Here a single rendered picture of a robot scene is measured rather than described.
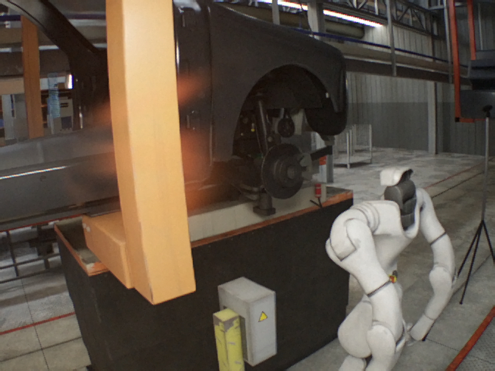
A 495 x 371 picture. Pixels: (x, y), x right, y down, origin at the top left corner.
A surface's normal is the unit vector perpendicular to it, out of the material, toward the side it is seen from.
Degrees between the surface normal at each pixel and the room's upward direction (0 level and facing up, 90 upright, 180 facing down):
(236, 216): 90
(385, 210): 87
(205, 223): 90
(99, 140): 77
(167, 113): 90
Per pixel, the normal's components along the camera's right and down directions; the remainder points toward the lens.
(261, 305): 0.61, 0.12
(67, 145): 0.55, -0.16
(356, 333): -0.74, 0.18
